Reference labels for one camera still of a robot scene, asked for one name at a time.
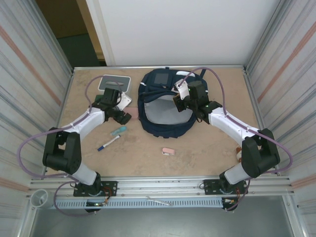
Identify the teal glue stick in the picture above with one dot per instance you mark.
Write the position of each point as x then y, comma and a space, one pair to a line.
118, 131

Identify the blue white marker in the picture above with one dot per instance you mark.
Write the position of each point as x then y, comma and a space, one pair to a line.
109, 142

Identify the navy blue backpack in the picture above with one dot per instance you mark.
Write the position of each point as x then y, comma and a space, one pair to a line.
168, 130

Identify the pink white stapler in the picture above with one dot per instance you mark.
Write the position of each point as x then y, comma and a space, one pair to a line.
168, 151

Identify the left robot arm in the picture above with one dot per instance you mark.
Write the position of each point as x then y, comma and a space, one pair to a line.
86, 121

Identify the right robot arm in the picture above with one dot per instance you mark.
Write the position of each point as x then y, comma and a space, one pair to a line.
229, 123

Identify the grey white tissue box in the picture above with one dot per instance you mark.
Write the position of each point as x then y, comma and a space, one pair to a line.
116, 80

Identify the small brown white toy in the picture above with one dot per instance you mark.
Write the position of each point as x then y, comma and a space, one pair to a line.
238, 154

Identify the silver wrench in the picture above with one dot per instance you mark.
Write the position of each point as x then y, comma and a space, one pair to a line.
159, 200

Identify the small circuit board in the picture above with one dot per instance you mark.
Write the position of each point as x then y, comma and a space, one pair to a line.
96, 204
229, 203

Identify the grey plastic pipe piece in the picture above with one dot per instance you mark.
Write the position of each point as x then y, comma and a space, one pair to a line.
40, 197

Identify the thin aluminium table rail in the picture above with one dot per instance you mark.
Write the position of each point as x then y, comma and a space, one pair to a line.
123, 67

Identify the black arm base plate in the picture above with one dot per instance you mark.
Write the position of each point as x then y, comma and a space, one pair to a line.
209, 187
111, 188

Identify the wide aluminium table rail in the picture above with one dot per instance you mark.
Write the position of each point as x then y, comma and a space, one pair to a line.
160, 184

